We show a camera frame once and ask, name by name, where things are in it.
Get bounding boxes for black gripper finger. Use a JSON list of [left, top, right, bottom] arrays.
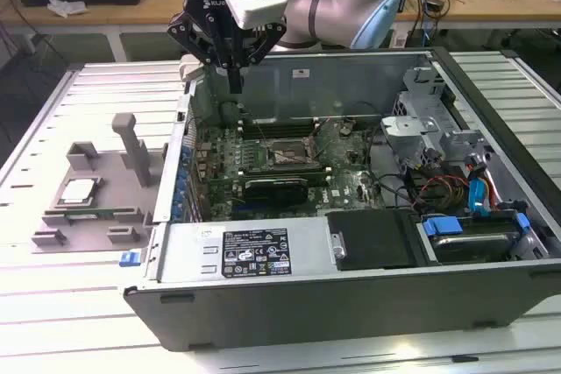
[[166, 12, 237, 95], [235, 22, 288, 95]]

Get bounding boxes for grey parts rack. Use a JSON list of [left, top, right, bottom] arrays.
[[30, 113, 170, 255]]

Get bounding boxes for grey case corner piece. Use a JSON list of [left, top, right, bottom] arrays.
[[179, 53, 207, 84]]

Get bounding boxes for metal socket cover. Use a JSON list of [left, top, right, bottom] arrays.
[[305, 118, 328, 161]]

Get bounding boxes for blue expansion bracket clips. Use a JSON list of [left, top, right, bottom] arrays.
[[173, 144, 194, 222]]

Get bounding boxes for red and yellow wire bundle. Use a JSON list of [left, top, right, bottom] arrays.
[[411, 172, 470, 213]]

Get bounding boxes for blue flat wire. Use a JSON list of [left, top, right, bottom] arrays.
[[466, 174, 494, 217]]

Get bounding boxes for thin wire locking lever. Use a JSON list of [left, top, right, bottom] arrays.
[[253, 121, 276, 160]]

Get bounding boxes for open black PC case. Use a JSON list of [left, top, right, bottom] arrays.
[[117, 45, 561, 353]]

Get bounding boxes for black RAM slot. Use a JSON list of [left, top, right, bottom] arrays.
[[243, 126, 316, 138], [239, 162, 323, 174], [239, 170, 332, 186], [243, 118, 316, 130]]

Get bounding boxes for silver power supply with label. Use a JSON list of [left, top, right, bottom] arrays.
[[155, 215, 338, 283]]

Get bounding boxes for CPU socket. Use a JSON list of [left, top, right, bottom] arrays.
[[265, 135, 319, 169]]

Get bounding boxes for green motherboard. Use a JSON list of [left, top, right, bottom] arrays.
[[188, 117, 387, 222]]

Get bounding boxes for hard disk in blue carrier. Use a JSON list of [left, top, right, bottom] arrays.
[[423, 211, 534, 265]]

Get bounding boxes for silver CPU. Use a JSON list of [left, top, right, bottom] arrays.
[[59, 179, 100, 207]]

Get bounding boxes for silver drive cage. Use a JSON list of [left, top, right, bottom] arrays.
[[379, 115, 439, 165]]

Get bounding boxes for crumpled white paper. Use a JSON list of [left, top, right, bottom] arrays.
[[46, 0, 89, 18]]

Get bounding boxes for green RAM stick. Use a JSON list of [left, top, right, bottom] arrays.
[[64, 208, 118, 221]]

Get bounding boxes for black drive bay cover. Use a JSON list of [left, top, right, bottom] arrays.
[[326, 209, 424, 272]]

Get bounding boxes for black graphics card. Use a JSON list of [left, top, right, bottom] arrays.
[[243, 176, 310, 207]]

